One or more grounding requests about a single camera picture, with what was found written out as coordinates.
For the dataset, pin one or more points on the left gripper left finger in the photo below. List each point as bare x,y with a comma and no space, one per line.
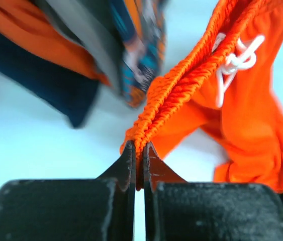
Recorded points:
72,209

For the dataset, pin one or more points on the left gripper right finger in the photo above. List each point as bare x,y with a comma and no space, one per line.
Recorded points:
179,210

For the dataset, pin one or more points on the bright orange shorts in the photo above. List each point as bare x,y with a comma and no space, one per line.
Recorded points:
224,87

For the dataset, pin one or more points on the navy blue shorts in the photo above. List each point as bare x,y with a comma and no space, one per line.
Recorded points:
68,92

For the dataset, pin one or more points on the patterned blue orange shorts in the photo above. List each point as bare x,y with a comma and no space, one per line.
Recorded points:
141,25

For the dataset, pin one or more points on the grey shorts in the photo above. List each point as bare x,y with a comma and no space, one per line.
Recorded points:
89,24

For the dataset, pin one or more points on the dark orange hanging shorts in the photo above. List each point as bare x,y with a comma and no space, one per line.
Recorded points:
25,24

